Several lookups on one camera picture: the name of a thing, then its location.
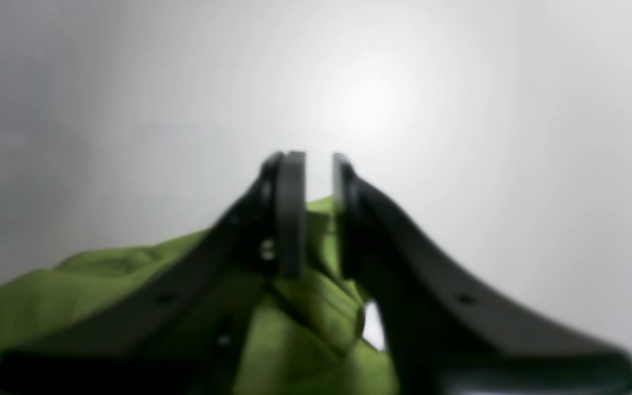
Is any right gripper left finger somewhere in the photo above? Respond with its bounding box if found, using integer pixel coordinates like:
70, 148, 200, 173
260, 151, 307, 279

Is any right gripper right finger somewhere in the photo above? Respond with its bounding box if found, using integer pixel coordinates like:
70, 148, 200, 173
332, 153, 366, 278

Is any green T-shirt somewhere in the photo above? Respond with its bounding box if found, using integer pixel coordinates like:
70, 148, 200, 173
0, 195, 400, 394

